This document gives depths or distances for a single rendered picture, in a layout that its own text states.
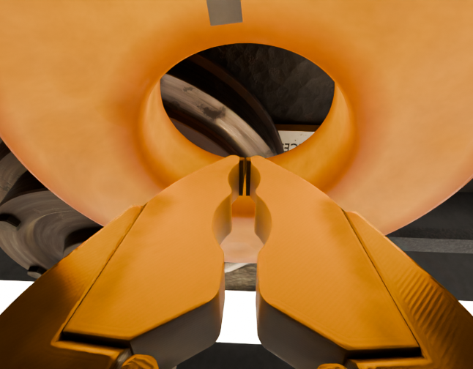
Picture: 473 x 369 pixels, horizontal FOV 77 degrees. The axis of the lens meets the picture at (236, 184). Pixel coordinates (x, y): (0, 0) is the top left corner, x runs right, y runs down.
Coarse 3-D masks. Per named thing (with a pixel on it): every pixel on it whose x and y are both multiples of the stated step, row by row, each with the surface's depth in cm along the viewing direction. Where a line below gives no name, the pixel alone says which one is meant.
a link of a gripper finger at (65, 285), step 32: (128, 224) 8; (96, 256) 7; (32, 288) 6; (64, 288) 6; (0, 320) 5; (32, 320) 5; (64, 320) 5; (0, 352) 5; (32, 352) 5; (64, 352) 5; (96, 352) 5; (128, 352) 5
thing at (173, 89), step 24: (168, 72) 29; (192, 72) 32; (168, 96) 30; (192, 96) 30; (216, 96) 30; (240, 96) 37; (216, 120) 32; (240, 120) 32; (240, 144) 34; (264, 144) 34; (240, 264) 55
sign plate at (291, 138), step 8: (280, 128) 49; (288, 128) 49; (296, 128) 49; (304, 128) 49; (312, 128) 49; (280, 136) 50; (288, 136) 50; (296, 136) 49; (304, 136) 49; (288, 144) 51; (296, 144) 51
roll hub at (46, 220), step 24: (24, 192) 29; (48, 192) 29; (24, 216) 32; (48, 216) 34; (72, 216) 33; (0, 240) 36; (24, 240) 36; (48, 240) 38; (72, 240) 35; (24, 264) 41; (48, 264) 41
